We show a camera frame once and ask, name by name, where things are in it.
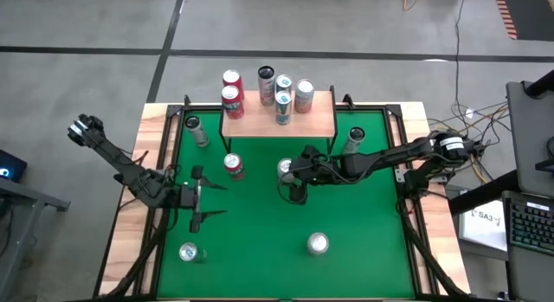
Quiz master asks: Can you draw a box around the blue silver Red Bull can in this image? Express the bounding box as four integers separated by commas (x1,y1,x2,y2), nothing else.
274,74,293,95

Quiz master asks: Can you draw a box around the white red Spindrift can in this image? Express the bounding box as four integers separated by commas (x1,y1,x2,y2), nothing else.
276,157,295,184
306,231,330,257

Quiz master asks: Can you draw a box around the Spindrift grapefruit can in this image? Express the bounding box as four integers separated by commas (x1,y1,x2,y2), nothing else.
293,78,316,114

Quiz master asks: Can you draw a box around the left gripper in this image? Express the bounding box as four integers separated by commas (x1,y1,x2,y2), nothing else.
171,164,229,234

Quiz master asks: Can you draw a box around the white Celsius peach can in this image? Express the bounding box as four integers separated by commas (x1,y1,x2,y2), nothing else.
256,65,277,107
344,126,367,156
184,114,212,148

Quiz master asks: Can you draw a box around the white paper sign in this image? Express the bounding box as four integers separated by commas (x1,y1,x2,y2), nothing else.
457,200,508,253

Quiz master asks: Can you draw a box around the teal Red Bull can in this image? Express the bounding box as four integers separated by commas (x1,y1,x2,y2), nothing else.
178,241,208,265
274,90,293,125

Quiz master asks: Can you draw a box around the black device with blue lights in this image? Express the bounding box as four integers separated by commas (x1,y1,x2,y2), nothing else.
0,148,28,184

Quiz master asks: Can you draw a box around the black keyboard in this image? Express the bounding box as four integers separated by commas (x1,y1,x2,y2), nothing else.
504,191,554,256

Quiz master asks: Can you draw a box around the red Fanta strawberry can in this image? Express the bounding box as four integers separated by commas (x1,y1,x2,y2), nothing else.
222,68,246,100
220,84,246,120
222,152,246,181

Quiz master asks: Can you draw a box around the black aluminium table frame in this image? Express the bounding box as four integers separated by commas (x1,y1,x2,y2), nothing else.
93,93,471,302

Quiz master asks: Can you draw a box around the black power strip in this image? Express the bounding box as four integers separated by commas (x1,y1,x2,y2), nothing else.
465,139,488,158

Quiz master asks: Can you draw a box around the black floor cable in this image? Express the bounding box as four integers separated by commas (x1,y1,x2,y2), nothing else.
449,0,471,121

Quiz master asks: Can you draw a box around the wooden shelf with black legs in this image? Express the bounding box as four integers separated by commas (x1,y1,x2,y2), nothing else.
218,84,338,157

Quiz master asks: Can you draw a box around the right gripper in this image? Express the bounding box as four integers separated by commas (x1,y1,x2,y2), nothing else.
288,145,347,206

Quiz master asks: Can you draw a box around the black orange-striped floor mat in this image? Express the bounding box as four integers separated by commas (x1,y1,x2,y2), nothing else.
493,0,554,42

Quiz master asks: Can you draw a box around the grey metal desk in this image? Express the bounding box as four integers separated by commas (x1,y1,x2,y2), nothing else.
0,176,73,302

